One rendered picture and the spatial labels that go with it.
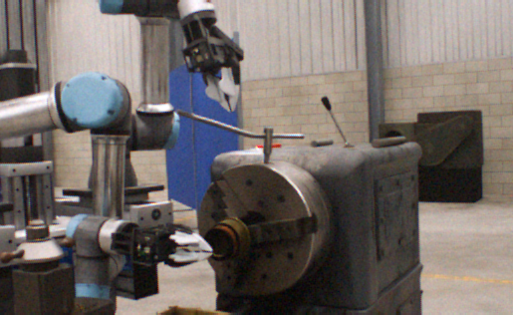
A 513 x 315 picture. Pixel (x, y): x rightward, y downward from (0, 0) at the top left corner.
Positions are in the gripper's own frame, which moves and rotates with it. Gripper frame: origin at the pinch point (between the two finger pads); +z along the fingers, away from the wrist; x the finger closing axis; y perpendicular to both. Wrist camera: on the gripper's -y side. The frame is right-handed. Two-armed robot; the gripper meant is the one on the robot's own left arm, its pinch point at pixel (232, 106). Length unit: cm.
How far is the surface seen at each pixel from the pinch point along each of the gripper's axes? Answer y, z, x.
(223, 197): -5.2, 17.6, -12.7
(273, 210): -10.5, 23.8, -4.2
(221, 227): 3.7, 24.1, -9.3
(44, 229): 44.4, 16.5, -14.4
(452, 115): -887, -51, -139
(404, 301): -63, 61, -1
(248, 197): -10.5, 19.1, -9.5
